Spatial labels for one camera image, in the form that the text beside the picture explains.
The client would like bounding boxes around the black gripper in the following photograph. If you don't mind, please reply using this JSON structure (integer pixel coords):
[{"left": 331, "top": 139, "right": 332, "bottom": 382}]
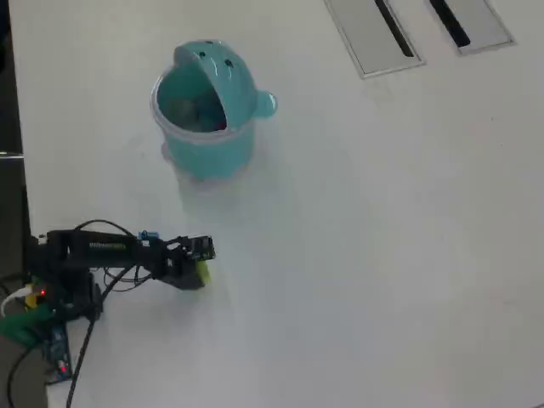
[{"left": 159, "top": 236, "right": 202, "bottom": 292}]

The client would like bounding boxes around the green cube block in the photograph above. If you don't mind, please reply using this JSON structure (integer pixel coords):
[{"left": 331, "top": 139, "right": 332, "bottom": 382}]
[{"left": 194, "top": 259, "right": 213, "bottom": 286}]

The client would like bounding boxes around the teal whale-shaped bin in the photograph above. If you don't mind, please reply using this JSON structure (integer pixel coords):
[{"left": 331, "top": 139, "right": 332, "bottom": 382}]
[{"left": 149, "top": 39, "right": 279, "bottom": 192}]

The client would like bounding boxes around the grey object inside bin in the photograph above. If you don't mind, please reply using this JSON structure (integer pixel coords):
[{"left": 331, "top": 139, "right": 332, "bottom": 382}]
[{"left": 163, "top": 97, "right": 197, "bottom": 128}]

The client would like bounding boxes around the blue controller circuit board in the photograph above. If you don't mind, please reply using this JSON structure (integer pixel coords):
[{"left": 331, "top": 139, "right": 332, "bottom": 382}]
[{"left": 42, "top": 325, "right": 73, "bottom": 383}]

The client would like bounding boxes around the green table clamp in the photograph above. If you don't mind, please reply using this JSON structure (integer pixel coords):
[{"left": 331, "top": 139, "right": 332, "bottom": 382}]
[{"left": 0, "top": 305, "right": 56, "bottom": 348}]

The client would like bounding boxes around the dark grey furniture piece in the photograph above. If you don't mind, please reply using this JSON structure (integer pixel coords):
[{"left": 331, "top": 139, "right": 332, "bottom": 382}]
[{"left": 0, "top": 149, "right": 34, "bottom": 273}]

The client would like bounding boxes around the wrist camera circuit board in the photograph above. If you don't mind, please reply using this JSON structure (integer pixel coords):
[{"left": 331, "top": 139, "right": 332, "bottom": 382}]
[{"left": 186, "top": 235, "right": 217, "bottom": 261}]

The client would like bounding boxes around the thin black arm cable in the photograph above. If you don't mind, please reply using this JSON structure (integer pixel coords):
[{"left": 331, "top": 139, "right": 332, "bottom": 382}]
[{"left": 74, "top": 218, "right": 154, "bottom": 294}]

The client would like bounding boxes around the thick braided black cable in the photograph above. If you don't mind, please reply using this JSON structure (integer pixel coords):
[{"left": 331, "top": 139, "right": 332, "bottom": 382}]
[{"left": 65, "top": 263, "right": 142, "bottom": 408}]

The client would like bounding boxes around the white cable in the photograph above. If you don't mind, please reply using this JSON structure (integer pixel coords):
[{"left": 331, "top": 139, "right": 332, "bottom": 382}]
[{"left": 0, "top": 285, "right": 34, "bottom": 318}]

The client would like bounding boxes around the black power cable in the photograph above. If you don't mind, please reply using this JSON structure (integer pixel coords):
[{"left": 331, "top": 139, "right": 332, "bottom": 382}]
[{"left": 4, "top": 346, "right": 35, "bottom": 408}]

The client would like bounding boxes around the silver table cable hatch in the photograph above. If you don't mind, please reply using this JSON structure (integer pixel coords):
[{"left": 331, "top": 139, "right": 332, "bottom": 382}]
[
  {"left": 323, "top": 0, "right": 426, "bottom": 80},
  {"left": 423, "top": 0, "right": 517, "bottom": 56}
]

